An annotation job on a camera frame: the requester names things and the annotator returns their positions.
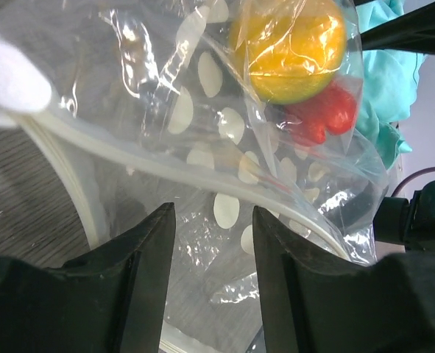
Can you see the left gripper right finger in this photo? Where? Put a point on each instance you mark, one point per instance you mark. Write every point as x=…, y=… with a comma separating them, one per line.
x=314, y=301

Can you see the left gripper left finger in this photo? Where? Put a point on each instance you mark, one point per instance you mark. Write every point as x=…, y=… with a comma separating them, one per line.
x=111, y=299

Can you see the small red fake fruit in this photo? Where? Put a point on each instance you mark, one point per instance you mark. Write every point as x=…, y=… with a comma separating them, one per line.
x=331, y=112

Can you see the clear zip top bag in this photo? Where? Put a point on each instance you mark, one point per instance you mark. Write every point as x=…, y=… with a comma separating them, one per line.
x=137, y=103

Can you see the yellow green fake mango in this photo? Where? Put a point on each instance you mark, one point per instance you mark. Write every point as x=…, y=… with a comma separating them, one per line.
x=288, y=51

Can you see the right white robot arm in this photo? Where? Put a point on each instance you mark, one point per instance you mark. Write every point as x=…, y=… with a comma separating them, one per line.
x=410, y=223

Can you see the teal cloth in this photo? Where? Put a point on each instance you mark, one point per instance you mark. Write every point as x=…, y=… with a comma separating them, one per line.
x=391, y=81

